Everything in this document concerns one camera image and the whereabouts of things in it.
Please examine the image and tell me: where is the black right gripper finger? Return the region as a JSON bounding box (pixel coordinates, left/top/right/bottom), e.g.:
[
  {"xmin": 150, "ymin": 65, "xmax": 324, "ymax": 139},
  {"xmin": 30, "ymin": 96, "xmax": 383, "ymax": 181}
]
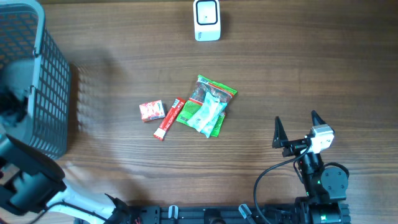
[
  {"xmin": 273, "ymin": 116, "xmax": 288, "ymax": 143},
  {"xmin": 311, "ymin": 110, "xmax": 326, "ymax": 126}
]

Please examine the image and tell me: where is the mint green wipes pack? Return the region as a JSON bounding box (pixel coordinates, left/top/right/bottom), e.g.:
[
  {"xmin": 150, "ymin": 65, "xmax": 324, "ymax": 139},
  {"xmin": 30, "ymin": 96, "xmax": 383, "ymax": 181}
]
[{"xmin": 187, "ymin": 92, "xmax": 227, "ymax": 138}]

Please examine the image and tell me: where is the green snack bag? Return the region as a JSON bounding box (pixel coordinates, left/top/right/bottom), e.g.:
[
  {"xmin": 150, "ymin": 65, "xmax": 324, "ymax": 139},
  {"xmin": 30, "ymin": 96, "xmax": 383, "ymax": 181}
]
[{"xmin": 177, "ymin": 75, "xmax": 238, "ymax": 138}]

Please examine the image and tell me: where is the red stick sachet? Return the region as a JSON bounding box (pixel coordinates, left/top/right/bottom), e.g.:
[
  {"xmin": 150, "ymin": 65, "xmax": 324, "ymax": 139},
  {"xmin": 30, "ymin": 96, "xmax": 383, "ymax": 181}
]
[{"xmin": 154, "ymin": 98, "xmax": 186, "ymax": 141}]

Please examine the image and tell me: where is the red tissue pack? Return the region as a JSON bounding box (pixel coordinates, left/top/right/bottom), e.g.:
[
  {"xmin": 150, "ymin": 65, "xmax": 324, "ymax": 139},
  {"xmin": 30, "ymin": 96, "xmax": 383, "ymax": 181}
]
[{"xmin": 139, "ymin": 100, "xmax": 165, "ymax": 122}]

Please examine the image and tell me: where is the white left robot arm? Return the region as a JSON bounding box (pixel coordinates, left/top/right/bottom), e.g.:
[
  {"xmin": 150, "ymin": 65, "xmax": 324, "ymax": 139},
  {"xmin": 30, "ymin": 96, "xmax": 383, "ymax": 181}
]
[{"xmin": 1, "ymin": 86, "xmax": 131, "ymax": 223}]

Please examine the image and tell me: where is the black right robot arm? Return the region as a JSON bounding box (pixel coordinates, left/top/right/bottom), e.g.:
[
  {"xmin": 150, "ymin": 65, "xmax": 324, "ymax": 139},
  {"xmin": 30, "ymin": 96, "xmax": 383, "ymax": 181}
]
[{"xmin": 272, "ymin": 111, "xmax": 351, "ymax": 224}]

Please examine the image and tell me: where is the white barcode scanner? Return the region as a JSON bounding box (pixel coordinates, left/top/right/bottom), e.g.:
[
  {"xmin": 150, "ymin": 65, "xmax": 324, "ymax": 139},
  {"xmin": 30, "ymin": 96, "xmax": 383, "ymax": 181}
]
[{"xmin": 193, "ymin": 0, "xmax": 221, "ymax": 42}]

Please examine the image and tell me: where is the dark grey plastic basket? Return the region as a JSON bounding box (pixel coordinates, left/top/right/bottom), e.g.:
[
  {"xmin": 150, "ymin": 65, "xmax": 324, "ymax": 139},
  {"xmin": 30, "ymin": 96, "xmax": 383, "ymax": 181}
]
[{"xmin": 1, "ymin": 1, "xmax": 72, "ymax": 159}]

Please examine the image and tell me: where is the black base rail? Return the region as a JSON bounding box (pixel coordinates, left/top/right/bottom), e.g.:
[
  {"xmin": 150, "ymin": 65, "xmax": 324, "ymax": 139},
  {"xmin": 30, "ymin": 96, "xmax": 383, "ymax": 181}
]
[{"xmin": 74, "ymin": 203, "xmax": 352, "ymax": 224}]

